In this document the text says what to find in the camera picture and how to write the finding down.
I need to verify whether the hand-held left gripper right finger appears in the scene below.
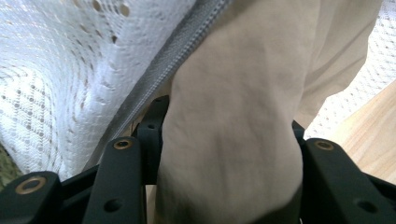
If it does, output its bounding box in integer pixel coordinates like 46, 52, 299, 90
291, 119, 396, 224

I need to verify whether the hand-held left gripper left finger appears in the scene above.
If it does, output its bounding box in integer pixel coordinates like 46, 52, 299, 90
81, 94, 171, 224

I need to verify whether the beige cloth garment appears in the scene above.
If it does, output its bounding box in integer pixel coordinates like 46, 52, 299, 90
154, 0, 384, 224

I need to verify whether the white mesh laundry bag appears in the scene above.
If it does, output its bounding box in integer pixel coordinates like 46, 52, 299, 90
0, 0, 396, 182

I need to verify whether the green woven mat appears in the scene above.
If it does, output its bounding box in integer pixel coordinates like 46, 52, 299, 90
0, 145, 23, 191

